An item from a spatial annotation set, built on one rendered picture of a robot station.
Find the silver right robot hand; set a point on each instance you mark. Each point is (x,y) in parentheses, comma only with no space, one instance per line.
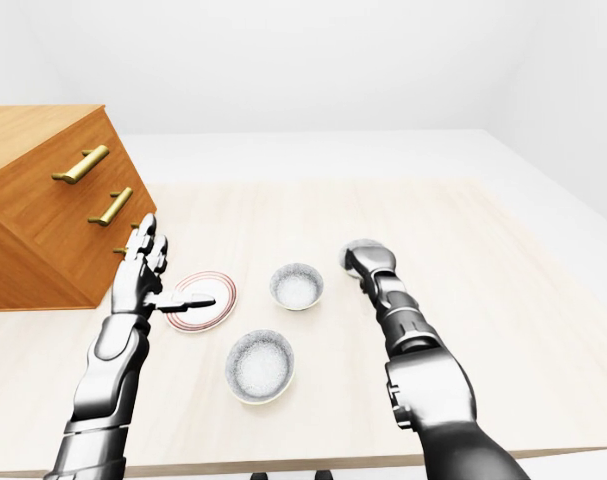
(375,257)

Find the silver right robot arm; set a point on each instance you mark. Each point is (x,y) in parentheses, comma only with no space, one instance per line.
(433,390)

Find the large wooden drawer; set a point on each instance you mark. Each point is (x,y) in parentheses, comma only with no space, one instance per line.
(38,200)

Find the black speckled bowl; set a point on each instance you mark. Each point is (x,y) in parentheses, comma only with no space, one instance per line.
(260,367)
(297,290)

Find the small dark shape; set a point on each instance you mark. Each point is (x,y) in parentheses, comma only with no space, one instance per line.
(323,475)
(259,476)

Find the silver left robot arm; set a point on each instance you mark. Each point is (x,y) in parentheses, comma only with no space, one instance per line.
(108,370)

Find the medium wooden drawer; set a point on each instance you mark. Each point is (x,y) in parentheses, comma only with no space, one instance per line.
(78,235)

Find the white plate with red rings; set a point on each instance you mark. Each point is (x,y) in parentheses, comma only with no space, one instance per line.
(218,315)

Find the small wooden drawer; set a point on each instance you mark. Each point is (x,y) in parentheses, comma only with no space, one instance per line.
(100,270)

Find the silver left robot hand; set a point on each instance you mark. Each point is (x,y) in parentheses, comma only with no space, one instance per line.
(133,285)

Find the wooden cabinet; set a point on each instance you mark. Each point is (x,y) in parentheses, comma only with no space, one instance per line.
(23,235)

